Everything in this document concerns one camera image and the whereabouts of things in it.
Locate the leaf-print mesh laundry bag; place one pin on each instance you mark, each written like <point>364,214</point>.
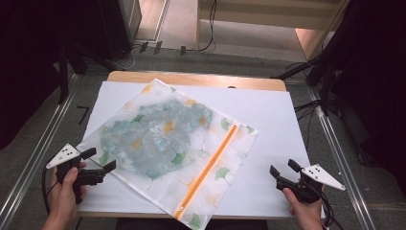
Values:
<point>220,150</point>

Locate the wooden table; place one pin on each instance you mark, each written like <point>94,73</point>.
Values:
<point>191,78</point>

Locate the black metal stand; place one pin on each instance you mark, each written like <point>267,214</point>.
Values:
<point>63,73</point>
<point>325,86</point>

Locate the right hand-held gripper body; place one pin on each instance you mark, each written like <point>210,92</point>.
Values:
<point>319,177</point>

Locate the metal floor rail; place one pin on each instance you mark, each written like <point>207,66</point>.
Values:
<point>35,153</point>
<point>341,156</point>

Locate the blue-grey garment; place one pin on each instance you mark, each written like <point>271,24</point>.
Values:
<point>153,140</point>

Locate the person's left hand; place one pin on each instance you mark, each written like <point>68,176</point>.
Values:
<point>63,198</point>

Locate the person's right hand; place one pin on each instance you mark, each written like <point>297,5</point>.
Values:
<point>306,214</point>

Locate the dark cabinet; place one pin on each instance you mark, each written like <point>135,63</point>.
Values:
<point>118,25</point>

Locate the light wooden shelf unit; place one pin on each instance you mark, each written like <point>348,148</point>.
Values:
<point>255,19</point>

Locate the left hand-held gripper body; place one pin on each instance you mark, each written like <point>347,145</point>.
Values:
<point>67,156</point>

